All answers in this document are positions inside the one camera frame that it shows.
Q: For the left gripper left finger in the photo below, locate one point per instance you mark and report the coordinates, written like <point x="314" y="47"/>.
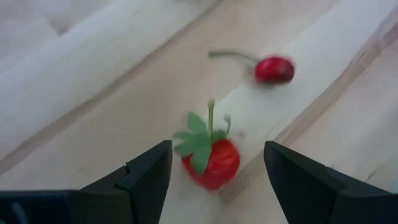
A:
<point x="136" y="193"/>

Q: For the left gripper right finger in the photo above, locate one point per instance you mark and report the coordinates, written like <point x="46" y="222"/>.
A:
<point x="311" y="193"/>

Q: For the red plastic strawberry green leaves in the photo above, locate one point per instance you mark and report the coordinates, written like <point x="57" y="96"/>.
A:
<point x="220" y="165"/>

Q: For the dark red plastic cherry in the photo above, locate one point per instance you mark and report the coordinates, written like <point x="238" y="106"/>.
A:
<point x="275" y="70"/>

